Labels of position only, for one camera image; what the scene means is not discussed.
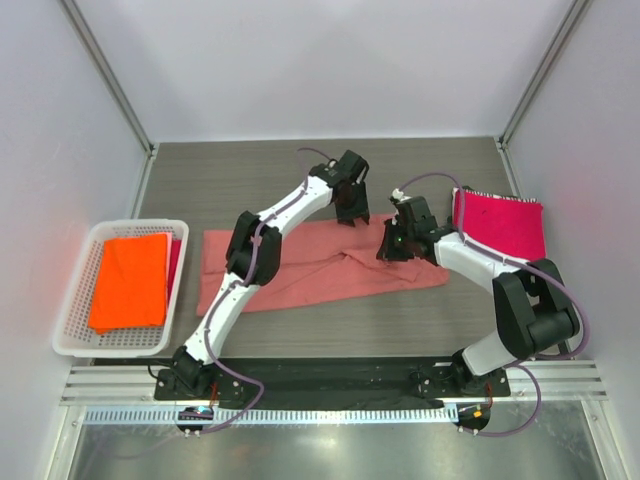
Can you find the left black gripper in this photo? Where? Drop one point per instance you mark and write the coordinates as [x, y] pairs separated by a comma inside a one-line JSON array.
[[358, 210]]

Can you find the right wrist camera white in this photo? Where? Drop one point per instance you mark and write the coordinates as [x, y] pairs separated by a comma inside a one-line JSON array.
[[396, 197]]

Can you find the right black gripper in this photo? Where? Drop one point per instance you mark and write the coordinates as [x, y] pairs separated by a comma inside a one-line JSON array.
[[387, 251]]

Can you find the right aluminium frame post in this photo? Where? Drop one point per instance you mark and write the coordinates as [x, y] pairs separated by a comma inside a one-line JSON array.
[[559, 41]]

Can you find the white plastic basket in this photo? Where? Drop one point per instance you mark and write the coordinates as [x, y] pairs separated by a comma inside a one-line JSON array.
[[73, 336]]

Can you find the striped folded shirt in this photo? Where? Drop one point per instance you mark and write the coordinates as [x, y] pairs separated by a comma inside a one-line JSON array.
[[469, 190]]

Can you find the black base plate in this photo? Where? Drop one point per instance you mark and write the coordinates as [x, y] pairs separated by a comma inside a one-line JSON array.
[[329, 383]]

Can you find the left aluminium frame post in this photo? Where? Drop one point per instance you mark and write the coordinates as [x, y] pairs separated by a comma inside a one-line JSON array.
[[105, 71]]

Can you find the magenta shirt in basket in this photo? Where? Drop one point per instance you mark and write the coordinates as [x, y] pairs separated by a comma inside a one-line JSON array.
[[174, 254]]

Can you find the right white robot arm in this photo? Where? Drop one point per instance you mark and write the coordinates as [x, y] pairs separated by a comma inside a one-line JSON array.
[[533, 311]]

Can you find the folded magenta t shirt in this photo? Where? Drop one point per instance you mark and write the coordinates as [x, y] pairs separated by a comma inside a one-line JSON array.
[[510, 227]]

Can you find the slotted cable duct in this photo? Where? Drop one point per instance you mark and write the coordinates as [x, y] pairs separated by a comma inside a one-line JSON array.
[[194, 416]]

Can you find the aluminium frame post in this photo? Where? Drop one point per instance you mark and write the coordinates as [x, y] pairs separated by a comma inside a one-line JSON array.
[[559, 41], [105, 71]]

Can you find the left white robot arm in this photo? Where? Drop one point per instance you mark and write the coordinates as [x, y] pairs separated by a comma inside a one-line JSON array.
[[253, 258]]

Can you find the salmon pink t shirt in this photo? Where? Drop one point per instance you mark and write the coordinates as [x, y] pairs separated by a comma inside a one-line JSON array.
[[323, 261]]

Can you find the orange t shirt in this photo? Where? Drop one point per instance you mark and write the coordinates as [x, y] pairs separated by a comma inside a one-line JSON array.
[[131, 286]]

